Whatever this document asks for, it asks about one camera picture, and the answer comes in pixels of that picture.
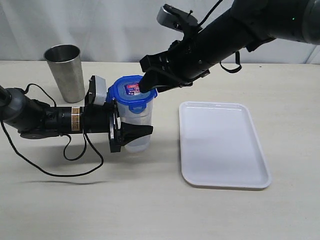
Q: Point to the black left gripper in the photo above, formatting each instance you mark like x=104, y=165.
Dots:
x=93, y=118

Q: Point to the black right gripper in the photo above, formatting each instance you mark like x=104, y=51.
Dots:
x=184, y=62

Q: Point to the clear plastic container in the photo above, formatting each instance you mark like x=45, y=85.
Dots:
x=137, y=119

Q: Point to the blue container lid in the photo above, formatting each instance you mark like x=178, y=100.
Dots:
x=126, y=92

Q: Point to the stainless steel cup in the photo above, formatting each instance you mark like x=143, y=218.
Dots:
x=66, y=67

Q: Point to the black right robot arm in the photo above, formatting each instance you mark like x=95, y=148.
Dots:
x=246, y=24

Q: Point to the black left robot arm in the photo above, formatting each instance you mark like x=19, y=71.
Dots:
x=34, y=119

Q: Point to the white backdrop cloth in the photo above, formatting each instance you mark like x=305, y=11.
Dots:
x=103, y=30

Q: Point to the white plastic tray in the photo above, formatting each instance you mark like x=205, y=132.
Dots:
x=220, y=147

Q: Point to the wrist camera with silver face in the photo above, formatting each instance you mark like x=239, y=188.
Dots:
x=97, y=91

